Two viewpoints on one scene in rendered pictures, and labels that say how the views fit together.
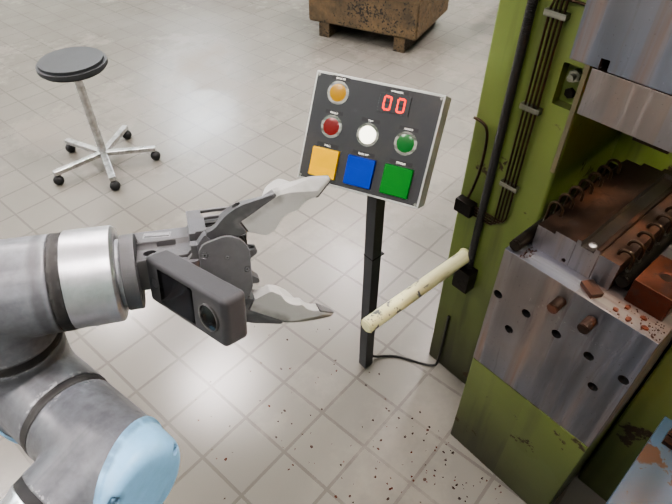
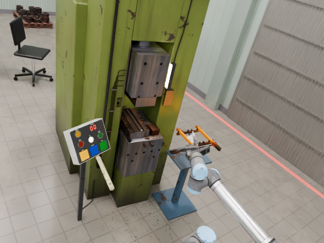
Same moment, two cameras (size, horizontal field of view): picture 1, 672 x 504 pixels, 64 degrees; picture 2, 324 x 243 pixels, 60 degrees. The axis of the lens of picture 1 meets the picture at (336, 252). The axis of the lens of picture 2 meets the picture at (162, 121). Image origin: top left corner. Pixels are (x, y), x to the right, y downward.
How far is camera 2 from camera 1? 185 cm
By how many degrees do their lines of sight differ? 64
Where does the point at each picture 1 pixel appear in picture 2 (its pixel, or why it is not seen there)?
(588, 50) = (135, 95)
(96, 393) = not seen: hidden behind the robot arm
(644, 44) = (145, 90)
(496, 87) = (99, 110)
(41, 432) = (209, 177)
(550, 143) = (117, 115)
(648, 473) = (176, 159)
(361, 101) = (85, 132)
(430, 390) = (100, 206)
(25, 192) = not seen: outside the picture
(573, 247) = (139, 132)
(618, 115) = (143, 103)
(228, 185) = not seen: outside the picture
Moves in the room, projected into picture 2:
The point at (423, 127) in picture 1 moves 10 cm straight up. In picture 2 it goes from (101, 128) to (102, 118)
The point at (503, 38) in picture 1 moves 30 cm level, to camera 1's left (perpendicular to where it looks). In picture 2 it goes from (99, 98) to (83, 114)
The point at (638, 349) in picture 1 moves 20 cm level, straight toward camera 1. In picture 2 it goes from (160, 141) to (171, 154)
